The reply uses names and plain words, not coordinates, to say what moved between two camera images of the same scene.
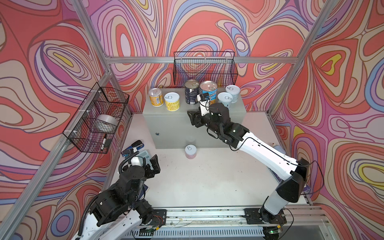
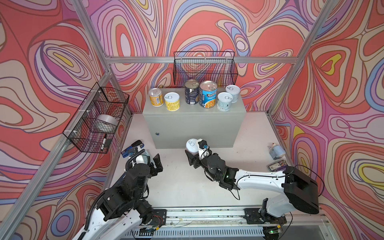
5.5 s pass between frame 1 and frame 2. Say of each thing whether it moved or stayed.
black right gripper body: moved
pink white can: moved
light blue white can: stayed
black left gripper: stayed
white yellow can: stayed
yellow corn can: stayed
